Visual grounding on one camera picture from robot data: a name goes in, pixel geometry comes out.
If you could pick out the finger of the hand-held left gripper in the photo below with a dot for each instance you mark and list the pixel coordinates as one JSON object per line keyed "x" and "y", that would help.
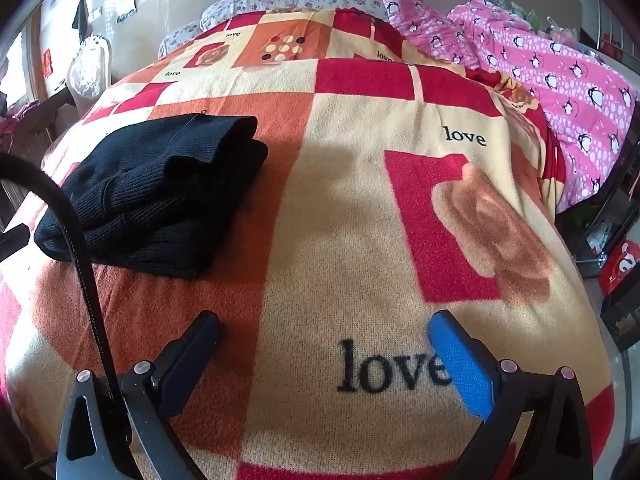
{"x": 14, "y": 242}

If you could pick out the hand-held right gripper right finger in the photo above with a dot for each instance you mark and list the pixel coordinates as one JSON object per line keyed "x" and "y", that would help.
{"x": 462, "y": 370}

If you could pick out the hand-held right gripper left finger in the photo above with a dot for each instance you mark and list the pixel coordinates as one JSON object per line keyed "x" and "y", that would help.
{"x": 190, "y": 360}

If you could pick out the black pants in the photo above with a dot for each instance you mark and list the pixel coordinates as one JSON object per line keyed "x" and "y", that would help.
{"x": 150, "y": 195}

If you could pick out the black paper bag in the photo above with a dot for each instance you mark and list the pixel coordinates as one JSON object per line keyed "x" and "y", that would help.
{"x": 622, "y": 322}

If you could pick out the red orange printed blanket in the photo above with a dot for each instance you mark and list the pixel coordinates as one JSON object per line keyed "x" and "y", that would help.
{"x": 310, "y": 240}

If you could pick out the white lace covered chair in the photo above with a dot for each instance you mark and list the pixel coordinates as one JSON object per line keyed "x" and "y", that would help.
{"x": 90, "y": 72}

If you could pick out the red shopping bag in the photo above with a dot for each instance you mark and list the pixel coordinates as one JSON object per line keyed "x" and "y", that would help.
{"x": 622, "y": 270}

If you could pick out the dark hanging garment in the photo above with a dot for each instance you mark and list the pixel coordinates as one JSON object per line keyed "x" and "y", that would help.
{"x": 81, "y": 14}

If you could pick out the pink penguin quilt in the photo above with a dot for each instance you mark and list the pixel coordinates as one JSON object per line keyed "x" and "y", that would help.
{"x": 540, "y": 90}

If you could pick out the pile of plastic bags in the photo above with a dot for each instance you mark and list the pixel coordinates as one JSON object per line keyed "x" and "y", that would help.
{"x": 547, "y": 25}

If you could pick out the floral bed sheet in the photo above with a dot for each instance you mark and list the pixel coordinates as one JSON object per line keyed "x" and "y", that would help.
{"x": 280, "y": 2}

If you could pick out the red wall sign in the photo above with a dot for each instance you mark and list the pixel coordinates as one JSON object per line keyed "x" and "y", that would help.
{"x": 47, "y": 64}

